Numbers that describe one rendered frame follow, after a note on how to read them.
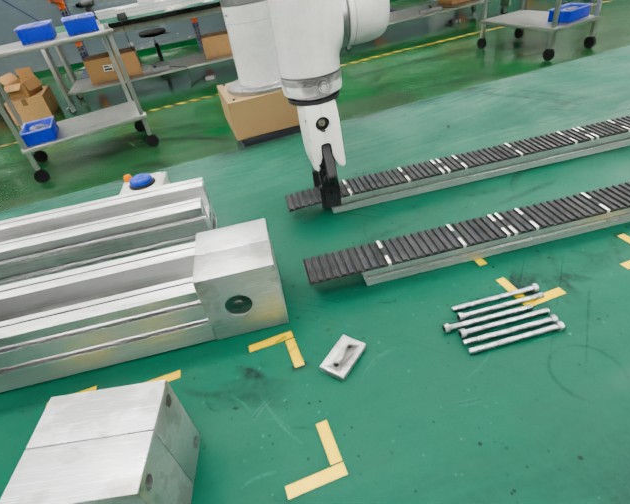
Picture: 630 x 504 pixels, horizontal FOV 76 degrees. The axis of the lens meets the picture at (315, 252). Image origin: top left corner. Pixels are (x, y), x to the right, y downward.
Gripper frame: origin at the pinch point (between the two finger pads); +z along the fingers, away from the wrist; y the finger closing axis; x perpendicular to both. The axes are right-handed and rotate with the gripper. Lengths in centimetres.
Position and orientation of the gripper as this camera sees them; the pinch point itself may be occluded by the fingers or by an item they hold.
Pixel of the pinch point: (326, 188)
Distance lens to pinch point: 68.2
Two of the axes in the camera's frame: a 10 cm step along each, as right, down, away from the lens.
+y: -2.0, -5.8, 7.9
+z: 1.4, 7.8, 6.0
